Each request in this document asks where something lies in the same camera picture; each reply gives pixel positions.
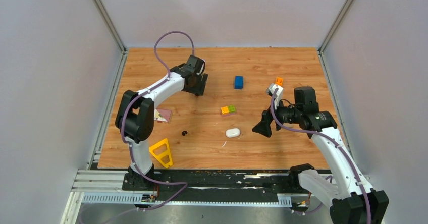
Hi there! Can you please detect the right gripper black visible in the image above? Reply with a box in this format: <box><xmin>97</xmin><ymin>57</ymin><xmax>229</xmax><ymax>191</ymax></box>
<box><xmin>252</xmin><ymin>95</ymin><xmax>302</xmax><ymax>137</ymax></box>

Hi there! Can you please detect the white earbud charging case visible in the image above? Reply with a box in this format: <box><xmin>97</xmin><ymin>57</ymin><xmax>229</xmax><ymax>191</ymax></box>
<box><xmin>225</xmin><ymin>128</ymin><xmax>241</xmax><ymax>138</ymax></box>

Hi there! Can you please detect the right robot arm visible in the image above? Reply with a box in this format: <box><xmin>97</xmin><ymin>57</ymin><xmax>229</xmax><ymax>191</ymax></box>
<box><xmin>252</xmin><ymin>84</ymin><xmax>389</xmax><ymax>223</ymax></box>

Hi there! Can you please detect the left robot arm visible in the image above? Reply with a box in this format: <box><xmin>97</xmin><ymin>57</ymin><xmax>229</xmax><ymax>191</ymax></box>
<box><xmin>115</xmin><ymin>55</ymin><xmax>208</xmax><ymax>190</ymax></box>

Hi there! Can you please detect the orange green toy brick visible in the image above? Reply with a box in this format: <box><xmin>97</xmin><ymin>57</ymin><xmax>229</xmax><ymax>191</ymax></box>
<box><xmin>220</xmin><ymin>105</ymin><xmax>236</xmax><ymax>116</ymax></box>

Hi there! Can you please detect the orange round toy brick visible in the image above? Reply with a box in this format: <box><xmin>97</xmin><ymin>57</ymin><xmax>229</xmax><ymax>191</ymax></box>
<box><xmin>275</xmin><ymin>77</ymin><xmax>283</xmax><ymax>86</ymax></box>

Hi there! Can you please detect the blue toy block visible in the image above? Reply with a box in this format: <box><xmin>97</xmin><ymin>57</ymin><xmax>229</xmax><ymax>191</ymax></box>
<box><xmin>234</xmin><ymin>76</ymin><xmax>244</xmax><ymax>89</ymax></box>

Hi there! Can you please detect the pink picture card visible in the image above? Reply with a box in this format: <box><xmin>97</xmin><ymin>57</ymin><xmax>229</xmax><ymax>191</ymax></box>
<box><xmin>154</xmin><ymin>108</ymin><xmax>173</xmax><ymax>123</ymax></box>

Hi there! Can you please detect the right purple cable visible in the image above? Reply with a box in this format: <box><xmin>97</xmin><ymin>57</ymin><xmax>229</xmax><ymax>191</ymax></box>
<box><xmin>269</xmin><ymin>88</ymin><xmax>372</xmax><ymax>224</ymax></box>

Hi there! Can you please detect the purple cable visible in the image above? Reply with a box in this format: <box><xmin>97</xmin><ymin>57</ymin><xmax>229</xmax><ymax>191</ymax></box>
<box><xmin>120</xmin><ymin>31</ymin><xmax>196</xmax><ymax>211</ymax></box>
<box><xmin>269</xmin><ymin>88</ymin><xmax>372</xmax><ymax>224</ymax></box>

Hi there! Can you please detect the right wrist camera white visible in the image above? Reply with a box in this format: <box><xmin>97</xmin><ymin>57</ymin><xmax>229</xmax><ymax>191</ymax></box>
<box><xmin>266</xmin><ymin>83</ymin><xmax>284</xmax><ymax>110</ymax></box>

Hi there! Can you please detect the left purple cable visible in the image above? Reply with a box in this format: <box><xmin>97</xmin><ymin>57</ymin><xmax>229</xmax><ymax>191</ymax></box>
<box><xmin>120</xmin><ymin>31</ymin><xmax>196</xmax><ymax>211</ymax></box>

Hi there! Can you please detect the yellow triangular plastic frame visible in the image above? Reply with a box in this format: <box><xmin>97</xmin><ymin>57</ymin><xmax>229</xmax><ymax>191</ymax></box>
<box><xmin>149</xmin><ymin>138</ymin><xmax>173</xmax><ymax>169</ymax></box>

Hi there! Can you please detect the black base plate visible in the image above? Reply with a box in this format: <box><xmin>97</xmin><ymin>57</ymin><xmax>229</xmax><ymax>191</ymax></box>
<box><xmin>121</xmin><ymin>169</ymin><xmax>310</xmax><ymax>205</ymax></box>

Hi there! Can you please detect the aluminium slotted rail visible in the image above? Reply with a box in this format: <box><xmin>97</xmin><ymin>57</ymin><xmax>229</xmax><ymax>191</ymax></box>
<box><xmin>72</xmin><ymin>169</ymin><xmax>309</xmax><ymax>207</ymax></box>

